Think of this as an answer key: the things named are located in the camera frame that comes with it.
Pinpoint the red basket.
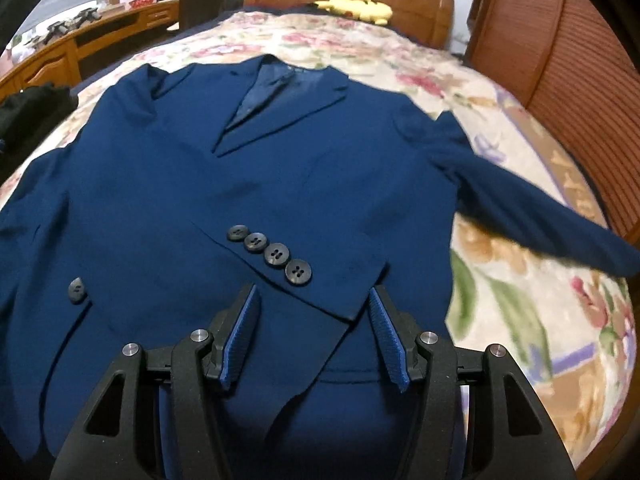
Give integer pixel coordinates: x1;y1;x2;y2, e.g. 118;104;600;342
128;0;156;9

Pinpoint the dark wooden chair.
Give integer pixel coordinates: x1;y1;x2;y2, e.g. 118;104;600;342
177;0;234;32

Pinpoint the black folded garment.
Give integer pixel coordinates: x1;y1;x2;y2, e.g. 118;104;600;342
0;82;78;183

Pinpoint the wooden desk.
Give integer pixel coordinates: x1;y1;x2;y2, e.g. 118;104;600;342
1;0;179;96

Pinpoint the yellow Pikachu plush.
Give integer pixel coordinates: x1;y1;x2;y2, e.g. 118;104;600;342
314;0;393;26

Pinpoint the navy blue suit jacket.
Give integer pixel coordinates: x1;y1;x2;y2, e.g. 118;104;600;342
1;55;639;479

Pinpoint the red-brown louvered wardrobe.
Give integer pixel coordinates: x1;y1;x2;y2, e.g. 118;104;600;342
466;0;639;244

